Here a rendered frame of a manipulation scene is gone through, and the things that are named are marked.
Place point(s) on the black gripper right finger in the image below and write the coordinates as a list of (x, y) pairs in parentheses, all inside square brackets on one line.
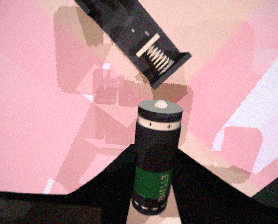
[(204, 198)]

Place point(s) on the black battery holder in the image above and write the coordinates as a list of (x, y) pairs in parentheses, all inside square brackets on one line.
[(138, 35)]

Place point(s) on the black and green battery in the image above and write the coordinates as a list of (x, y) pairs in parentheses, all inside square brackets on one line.
[(157, 135)]

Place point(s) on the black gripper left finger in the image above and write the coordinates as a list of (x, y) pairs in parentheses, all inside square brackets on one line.
[(104, 199)]

